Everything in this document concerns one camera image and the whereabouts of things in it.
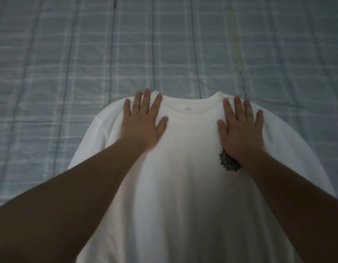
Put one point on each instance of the white sweatshirt with dark emblem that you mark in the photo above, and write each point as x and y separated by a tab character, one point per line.
185	188

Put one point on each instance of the person's left thumb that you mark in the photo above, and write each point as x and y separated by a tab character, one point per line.
162	124

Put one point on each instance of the person's left forearm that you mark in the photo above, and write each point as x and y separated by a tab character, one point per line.
64	202

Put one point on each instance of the person's left hand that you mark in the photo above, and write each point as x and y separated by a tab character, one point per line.
138	128

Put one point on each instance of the person's right little finger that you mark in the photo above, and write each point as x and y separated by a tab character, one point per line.
259	119

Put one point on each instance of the person's left middle finger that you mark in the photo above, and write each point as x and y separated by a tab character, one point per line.
145	102

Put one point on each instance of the blue plaid bed sheet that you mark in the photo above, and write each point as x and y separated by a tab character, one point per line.
169	43

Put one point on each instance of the person's right hand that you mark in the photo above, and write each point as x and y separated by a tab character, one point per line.
244	136

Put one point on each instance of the person's right forearm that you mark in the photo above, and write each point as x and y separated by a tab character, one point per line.
295	205

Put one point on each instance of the person's right middle finger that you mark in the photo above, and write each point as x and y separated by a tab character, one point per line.
239	108

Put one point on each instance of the person's left little finger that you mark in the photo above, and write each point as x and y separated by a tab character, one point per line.
126	109

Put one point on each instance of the person's right thumb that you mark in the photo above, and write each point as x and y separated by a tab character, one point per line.
222	128

